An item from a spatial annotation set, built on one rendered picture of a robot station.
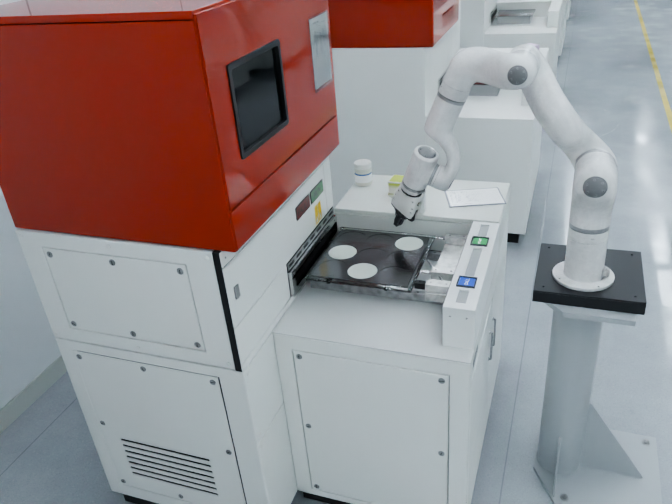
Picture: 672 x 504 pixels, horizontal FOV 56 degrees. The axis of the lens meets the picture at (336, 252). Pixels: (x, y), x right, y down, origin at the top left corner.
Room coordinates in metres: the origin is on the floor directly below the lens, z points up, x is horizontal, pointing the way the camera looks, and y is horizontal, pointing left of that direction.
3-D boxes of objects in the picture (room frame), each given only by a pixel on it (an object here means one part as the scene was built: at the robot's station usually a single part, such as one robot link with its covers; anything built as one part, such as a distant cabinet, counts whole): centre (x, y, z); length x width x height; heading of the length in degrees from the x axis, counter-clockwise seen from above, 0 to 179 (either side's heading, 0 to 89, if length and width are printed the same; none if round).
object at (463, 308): (1.72, -0.44, 0.89); 0.55 x 0.09 x 0.14; 158
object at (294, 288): (1.98, 0.08, 0.89); 0.44 x 0.02 x 0.10; 158
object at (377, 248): (1.92, -0.12, 0.90); 0.34 x 0.34 x 0.01; 68
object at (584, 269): (1.72, -0.80, 0.95); 0.19 x 0.19 x 0.18
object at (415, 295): (1.78, -0.13, 0.84); 0.50 x 0.02 x 0.03; 68
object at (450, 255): (1.83, -0.38, 0.87); 0.36 x 0.08 x 0.03; 158
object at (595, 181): (1.69, -0.78, 1.17); 0.19 x 0.12 x 0.24; 157
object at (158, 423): (1.95, 0.47, 0.41); 0.82 x 0.71 x 0.82; 158
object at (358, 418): (1.95, -0.25, 0.41); 0.97 x 0.64 x 0.82; 158
